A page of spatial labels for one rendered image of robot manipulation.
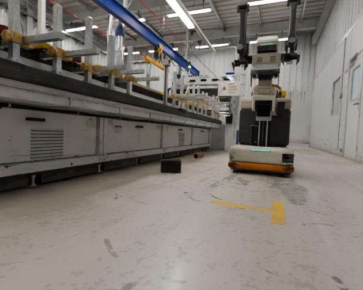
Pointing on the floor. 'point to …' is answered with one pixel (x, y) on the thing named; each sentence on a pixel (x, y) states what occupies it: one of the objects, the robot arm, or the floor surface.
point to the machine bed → (74, 135)
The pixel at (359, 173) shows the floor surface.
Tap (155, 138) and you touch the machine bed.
